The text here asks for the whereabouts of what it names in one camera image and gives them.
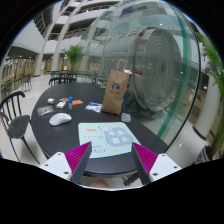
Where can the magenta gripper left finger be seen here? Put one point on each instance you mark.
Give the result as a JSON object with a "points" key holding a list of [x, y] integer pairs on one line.
{"points": [[77, 159]]}

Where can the green plant at right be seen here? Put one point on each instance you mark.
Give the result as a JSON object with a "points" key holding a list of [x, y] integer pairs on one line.
{"points": [[215, 68]]}

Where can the orange card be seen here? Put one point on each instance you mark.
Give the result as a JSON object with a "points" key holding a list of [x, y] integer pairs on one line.
{"points": [[76, 102]]}

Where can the small grey plastic packet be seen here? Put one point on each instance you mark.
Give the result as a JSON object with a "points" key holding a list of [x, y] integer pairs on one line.
{"points": [[126, 117]]}

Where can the white square eraser box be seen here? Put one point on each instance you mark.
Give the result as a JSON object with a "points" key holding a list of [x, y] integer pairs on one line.
{"points": [[60, 105]]}

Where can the small white box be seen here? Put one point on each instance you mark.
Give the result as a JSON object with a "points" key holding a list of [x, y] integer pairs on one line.
{"points": [[51, 101]]}

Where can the green potted palm background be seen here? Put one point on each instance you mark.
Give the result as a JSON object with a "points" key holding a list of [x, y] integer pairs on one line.
{"points": [[74, 54]]}

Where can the brown small card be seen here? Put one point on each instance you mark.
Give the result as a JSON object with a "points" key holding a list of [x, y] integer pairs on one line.
{"points": [[64, 100]]}

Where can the black wooden chair left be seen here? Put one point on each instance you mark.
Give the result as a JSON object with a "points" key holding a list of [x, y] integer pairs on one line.
{"points": [[14, 122]]}

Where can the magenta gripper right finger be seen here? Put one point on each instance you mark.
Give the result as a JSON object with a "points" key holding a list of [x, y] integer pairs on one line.
{"points": [[144, 160]]}

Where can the black chair behind table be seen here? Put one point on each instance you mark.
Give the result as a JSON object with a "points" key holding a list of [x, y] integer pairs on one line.
{"points": [[60, 80]]}

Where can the brown paper bag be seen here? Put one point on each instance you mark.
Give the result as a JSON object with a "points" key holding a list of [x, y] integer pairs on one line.
{"points": [[116, 89]]}

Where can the white computer mouse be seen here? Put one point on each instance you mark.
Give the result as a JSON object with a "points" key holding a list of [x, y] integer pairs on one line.
{"points": [[60, 118]]}

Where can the blue capped glue bottle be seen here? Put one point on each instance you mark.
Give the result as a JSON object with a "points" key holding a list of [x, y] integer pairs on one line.
{"points": [[70, 103]]}

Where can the clear bag with blue print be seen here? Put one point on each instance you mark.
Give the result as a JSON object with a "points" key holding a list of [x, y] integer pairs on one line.
{"points": [[96, 107]]}

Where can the clear plastic packet left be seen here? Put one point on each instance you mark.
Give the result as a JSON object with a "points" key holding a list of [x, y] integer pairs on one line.
{"points": [[42, 111]]}

